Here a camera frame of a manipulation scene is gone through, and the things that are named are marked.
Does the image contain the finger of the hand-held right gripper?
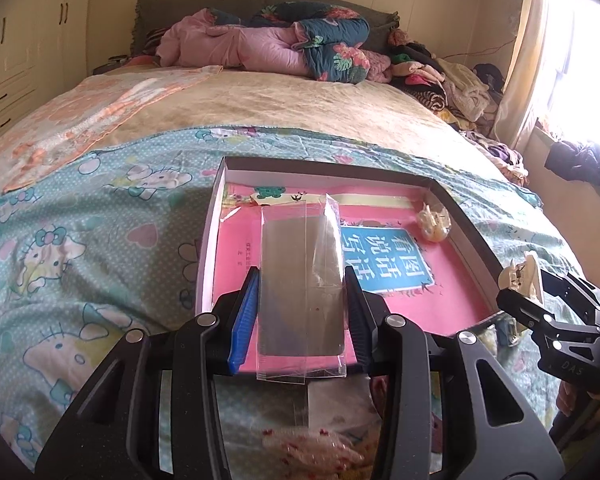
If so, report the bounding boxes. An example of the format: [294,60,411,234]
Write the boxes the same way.
[496,289,557,342]
[540,269,600,322]

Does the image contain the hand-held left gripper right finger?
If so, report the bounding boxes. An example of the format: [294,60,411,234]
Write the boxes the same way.
[344,265,566,480]

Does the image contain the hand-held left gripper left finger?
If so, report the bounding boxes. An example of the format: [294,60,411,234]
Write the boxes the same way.
[35,265,261,480]

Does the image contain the cream hair clip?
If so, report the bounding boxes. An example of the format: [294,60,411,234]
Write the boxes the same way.
[497,252,546,306]

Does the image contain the clear packet with grey card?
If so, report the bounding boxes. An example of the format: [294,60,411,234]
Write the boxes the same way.
[256,194,348,386]

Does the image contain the shallow cardboard box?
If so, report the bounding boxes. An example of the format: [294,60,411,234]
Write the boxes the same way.
[195,156,515,341]

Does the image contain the pink book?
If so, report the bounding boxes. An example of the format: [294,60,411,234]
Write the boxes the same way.
[212,182,498,373]

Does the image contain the small translucent cream hair claw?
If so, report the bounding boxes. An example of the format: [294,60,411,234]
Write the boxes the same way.
[419,202,452,242]

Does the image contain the dark garment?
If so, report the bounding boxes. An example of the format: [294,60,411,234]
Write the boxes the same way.
[545,141,600,186]

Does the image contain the pink lace bow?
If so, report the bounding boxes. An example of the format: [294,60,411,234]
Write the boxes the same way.
[260,427,381,480]

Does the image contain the purple clothes heap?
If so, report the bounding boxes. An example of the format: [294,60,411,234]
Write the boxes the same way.
[462,130,531,186]

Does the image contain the cartoon printed bed sheet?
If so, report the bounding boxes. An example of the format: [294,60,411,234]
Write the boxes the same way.
[0,127,600,480]

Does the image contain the beige blanket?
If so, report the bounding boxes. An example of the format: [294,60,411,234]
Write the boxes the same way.
[87,67,506,181]

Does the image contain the pile of clothes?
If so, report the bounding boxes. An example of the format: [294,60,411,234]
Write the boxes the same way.
[387,27,506,126]

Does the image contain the cream curtain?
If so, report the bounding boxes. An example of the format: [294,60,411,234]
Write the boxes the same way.
[500,0,581,151]

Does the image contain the orange floral cloth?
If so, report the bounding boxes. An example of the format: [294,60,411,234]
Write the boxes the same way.
[0,67,226,196]

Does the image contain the pink quilt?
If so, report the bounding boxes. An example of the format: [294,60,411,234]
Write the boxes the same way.
[155,8,321,78]

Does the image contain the dark floral quilt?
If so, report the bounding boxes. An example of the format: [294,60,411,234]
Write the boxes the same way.
[207,2,373,83]

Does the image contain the dark bedside item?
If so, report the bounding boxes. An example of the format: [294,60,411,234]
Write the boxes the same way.
[92,55,131,75]

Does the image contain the cream wardrobe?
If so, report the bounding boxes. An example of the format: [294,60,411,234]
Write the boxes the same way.
[0,0,91,146]

